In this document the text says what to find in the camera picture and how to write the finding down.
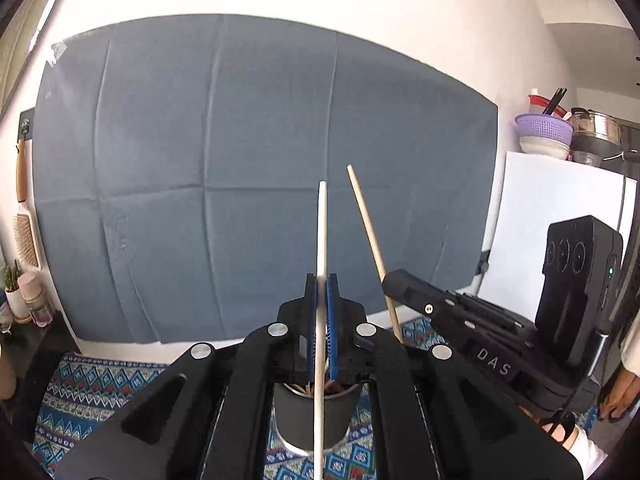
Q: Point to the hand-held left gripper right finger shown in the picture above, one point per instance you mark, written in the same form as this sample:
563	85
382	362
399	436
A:
334	330

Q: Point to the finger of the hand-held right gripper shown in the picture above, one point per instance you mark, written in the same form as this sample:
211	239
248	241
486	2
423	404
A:
415	305
480	307

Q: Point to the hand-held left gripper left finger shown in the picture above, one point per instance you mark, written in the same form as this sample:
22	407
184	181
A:
311	330

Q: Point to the bunch of wooden chopsticks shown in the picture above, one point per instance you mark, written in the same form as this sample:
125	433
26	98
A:
305	388

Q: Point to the black cylindrical utensil holder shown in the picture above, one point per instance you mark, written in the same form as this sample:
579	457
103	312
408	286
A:
295	420

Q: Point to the tan wooden chopstick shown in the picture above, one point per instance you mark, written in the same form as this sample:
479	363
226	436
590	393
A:
367	225

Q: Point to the pale wooden chopstick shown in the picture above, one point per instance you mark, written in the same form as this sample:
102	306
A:
322	230

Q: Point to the person's right forearm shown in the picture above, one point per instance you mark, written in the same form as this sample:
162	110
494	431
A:
587	455

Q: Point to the person's right hand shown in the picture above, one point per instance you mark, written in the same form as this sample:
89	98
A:
555	427

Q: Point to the white refrigerator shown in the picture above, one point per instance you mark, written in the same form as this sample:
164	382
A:
540	195

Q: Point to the dark cooking pan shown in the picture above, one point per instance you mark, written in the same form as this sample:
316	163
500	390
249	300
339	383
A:
595	150

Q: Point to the stack of white bowls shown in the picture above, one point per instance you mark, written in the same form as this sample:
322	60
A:
544	151

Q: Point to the purple colander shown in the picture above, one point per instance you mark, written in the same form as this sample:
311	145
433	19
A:
544	129

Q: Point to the steel pot with glass lid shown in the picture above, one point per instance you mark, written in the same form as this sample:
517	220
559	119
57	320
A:
597	125

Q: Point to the black chopsticks in container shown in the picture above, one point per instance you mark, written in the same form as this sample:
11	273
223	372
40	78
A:
556	100

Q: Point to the red container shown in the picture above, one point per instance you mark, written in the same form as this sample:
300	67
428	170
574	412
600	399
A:
537	102

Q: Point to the grey cloth backdrop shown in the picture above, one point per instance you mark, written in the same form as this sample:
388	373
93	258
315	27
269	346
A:
200	160

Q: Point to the blue patterned tablecloth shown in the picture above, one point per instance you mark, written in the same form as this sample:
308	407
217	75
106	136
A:
90	390

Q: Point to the black shelf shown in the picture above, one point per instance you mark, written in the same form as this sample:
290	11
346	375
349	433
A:
50	355

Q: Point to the pink jar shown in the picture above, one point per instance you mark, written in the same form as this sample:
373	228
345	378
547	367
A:
35	300

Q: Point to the succulent in white pot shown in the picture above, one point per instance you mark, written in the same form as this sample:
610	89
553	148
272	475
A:
16	297

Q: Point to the wooden paddle hairbrush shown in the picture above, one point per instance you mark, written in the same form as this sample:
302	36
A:
26	240

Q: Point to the beige mug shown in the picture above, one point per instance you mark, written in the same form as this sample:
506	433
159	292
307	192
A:
6	375

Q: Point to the black wall hook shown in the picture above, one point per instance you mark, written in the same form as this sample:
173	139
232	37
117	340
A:
26	122

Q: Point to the round wall mirror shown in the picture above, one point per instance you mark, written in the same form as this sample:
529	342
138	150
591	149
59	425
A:
30	35

